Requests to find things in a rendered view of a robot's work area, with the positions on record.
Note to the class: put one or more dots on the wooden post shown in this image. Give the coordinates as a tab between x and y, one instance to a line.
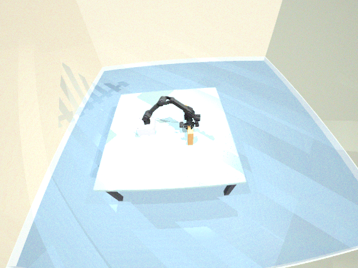
190	137

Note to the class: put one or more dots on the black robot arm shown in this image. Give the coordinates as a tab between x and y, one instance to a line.
189	112

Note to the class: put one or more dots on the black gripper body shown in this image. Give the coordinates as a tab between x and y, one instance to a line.
189	123

